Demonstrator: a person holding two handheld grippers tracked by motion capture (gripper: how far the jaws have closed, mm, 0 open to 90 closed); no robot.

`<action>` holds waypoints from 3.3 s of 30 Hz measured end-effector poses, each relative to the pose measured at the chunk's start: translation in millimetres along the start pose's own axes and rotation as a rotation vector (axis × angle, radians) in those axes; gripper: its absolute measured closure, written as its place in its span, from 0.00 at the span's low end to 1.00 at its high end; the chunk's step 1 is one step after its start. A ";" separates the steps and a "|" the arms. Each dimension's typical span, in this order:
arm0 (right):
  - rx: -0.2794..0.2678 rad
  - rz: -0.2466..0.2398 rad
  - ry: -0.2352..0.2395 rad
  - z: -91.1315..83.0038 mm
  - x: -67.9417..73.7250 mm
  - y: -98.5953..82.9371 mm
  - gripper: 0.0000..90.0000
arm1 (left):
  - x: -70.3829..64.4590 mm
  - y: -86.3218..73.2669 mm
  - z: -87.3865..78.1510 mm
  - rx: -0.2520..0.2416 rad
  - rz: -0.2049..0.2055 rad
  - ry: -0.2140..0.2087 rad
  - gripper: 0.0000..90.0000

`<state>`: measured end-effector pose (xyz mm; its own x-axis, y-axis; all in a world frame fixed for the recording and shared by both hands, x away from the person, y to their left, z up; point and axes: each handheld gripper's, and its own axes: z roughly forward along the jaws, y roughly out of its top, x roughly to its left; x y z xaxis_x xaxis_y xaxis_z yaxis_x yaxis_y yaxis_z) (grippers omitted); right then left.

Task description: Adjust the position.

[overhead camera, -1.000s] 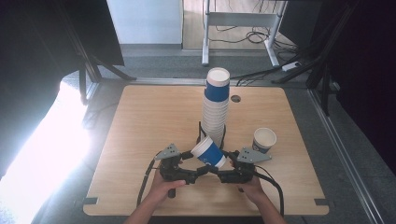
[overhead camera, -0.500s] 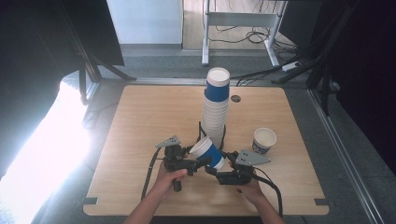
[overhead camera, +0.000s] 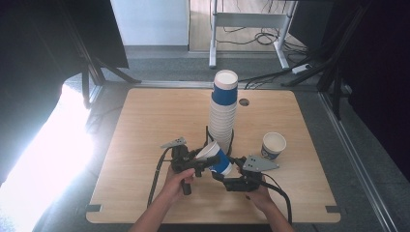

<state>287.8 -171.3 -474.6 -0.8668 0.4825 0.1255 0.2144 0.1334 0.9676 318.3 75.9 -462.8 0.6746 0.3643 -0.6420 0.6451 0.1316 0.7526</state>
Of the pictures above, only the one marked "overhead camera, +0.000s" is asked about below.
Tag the white panel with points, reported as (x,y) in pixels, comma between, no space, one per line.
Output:
(150,22)

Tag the white power strip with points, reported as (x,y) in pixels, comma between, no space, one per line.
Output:
(301,68)

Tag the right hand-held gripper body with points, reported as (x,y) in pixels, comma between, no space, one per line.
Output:
(254,164)

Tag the person's left hand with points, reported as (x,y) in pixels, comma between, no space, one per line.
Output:
(174,187)

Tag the black metal stand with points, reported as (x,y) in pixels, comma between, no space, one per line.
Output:
(335,83)

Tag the black tripod stand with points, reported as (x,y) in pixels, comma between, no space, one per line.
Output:
(85,87)

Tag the dark curtain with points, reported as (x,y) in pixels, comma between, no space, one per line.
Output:
(383,80)
(32,48)

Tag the white metal desk frame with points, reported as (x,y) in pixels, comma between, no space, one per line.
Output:
(248,20)

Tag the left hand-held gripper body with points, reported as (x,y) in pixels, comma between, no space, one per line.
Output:
(181,159)

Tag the metal floor rail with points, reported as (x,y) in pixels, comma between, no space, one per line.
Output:
(357,161)

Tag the stack of white paper cups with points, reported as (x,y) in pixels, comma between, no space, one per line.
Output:
(222,119)

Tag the blue banded paper cup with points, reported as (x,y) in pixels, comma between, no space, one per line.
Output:
(269,154)
(222,166)

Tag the person's right hand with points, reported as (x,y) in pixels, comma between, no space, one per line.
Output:
(261,198)

